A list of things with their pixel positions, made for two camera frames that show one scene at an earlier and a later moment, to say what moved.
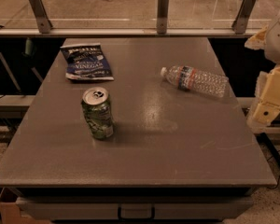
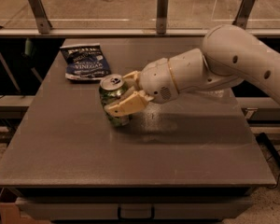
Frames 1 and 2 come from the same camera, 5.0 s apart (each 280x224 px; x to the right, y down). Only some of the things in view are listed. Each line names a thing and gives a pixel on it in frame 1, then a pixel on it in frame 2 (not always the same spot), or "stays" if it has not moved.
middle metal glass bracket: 162,9 stays
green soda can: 96,105 -> 110,88
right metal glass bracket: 241,20 stays
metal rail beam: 103,33 stays
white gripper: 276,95 -> 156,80
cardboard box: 9,211 stays
